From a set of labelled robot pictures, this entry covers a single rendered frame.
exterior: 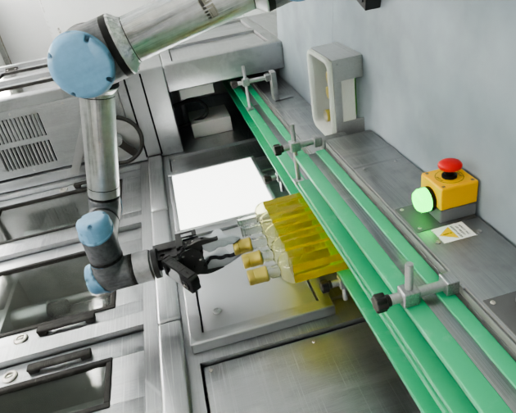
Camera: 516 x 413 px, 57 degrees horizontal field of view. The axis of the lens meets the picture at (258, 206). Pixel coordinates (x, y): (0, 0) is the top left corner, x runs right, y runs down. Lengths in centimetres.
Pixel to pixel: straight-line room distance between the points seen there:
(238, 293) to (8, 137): 127
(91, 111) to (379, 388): 83
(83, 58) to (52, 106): 117
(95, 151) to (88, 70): 27
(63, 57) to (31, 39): 441
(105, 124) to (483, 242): 79
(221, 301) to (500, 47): 80
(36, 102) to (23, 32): 330
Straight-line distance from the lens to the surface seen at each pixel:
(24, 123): 211
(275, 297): 117
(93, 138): 112
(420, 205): 88
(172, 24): 91
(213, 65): 200
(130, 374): 117
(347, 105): 128
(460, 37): 88
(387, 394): 102
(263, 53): 202
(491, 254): 84
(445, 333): 72
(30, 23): 530
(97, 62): 91
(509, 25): 78
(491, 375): 69
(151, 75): 199
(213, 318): 116
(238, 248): 112
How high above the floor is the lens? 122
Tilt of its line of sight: 6 degrees down
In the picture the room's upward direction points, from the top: 104 degrees counter-clockwise
